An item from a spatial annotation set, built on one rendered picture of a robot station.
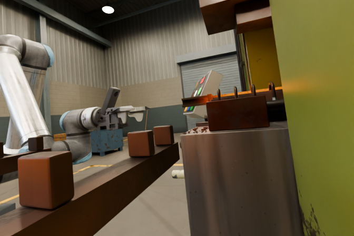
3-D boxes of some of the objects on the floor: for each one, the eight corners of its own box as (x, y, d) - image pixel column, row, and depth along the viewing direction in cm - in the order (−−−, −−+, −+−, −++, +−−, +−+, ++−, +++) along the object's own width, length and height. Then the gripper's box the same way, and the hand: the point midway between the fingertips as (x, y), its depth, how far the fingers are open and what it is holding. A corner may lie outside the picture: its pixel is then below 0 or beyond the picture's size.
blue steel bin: (77, 155, 540) (76, 133, 545) (100, 149, 610) (98, 130, 615) (102, 156, 481) (100, 131, 486) (124, 149, 551) (122, 128, 556)
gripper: (114, 127, 77) (155, 124, 71) (82, 133, 61) (131, 128, 55) (112, 108, 78) (153, 103, 72) (80, 108, 61) (129, 101, 55)
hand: (141, 106), depth 63 cm, fingers open, 11 cm apart
